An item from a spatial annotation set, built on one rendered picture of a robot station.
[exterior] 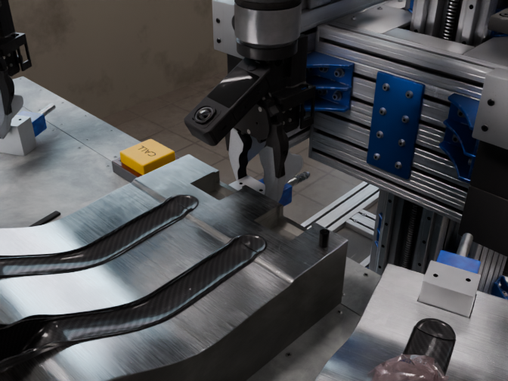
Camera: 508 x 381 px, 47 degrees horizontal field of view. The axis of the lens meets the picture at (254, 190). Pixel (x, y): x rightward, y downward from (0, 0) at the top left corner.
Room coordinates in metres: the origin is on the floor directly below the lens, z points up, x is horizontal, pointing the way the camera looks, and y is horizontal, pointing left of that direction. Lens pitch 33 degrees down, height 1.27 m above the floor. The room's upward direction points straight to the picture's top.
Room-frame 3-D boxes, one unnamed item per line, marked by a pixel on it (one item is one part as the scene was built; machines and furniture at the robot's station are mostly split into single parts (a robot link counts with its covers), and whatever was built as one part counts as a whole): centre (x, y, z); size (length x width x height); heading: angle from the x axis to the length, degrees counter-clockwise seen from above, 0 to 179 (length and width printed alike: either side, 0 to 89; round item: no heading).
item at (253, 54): (0.67, -0.02, 0.99); 0.09 x 0.08 x 0.12; 133
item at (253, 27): (0.67, -0.01, 1.07); 0.08 x 0.08 x 0.05
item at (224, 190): (0.60, 0.04, 0.87); 0.05 x 0.05 x 0.04; 45
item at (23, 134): (0.89, 0.37, 0.83); 0.13 x 0.05 x 0.05; 164
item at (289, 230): (0.52, -0.03, 0.87); 0.05 x 0.05 x 0.04; 45
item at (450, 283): (0.48, -0.22, 0.86); 0.13 x 0.05 x 0.05; 153
